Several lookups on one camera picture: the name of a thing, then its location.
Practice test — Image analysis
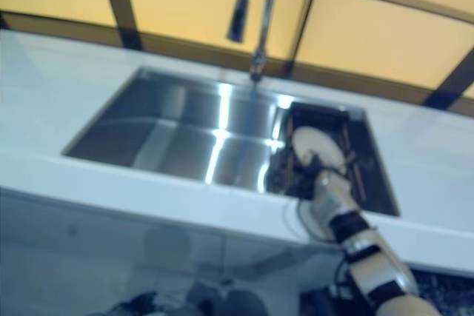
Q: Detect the chrome gooseneck kitchen faucet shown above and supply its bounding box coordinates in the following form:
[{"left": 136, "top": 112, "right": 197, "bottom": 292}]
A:
[{"left": 226, "top": 0, "right": 283, "bottom": 84}]

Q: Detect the stainless steel kitchen sink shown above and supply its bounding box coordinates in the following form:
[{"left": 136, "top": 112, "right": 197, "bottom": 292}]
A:
[{"left": 60, "top": 65, "right": 401, "bottom": 218}]

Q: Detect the white kitchen base cabinet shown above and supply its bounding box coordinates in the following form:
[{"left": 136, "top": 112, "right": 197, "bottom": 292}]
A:
[{"left": 0, "top": 186, "right": 341, "bottom": 316}]

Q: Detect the open built-in dishwasher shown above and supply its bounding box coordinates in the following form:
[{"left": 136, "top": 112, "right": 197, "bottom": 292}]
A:
[{"left": 298, "top": 266, "right": 474, "bottom": 316}]

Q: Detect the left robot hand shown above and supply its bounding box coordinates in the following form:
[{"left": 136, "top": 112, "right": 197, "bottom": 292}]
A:
[{"left": 118, "top": 292, "right": 160, "bottom": 316}]

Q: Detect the black sink dish rack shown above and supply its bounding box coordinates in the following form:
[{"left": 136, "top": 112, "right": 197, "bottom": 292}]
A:
[{"left": 267, "top": 100, "right": 372, "bottom": 199}]

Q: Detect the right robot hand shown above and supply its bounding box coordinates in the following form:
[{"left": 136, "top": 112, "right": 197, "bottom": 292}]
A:
[{"left": 296, "top": 152, "right": 349, "bottom": 184}]

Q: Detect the cream round plate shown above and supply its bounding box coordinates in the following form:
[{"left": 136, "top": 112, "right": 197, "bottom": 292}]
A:
[{"left": 290, "top": 126, "right": 350, "bottom": 177}]

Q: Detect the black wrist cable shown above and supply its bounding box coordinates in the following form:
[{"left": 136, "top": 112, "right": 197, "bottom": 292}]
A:
[{"left": 282, "top": 200, "right": 345, "bottom": 247}]

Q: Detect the yellow window with dark frame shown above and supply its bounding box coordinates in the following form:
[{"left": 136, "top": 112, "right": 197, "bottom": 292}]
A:
[{"left": 0, "top": 0, "right": 474, "bottom": 117}]

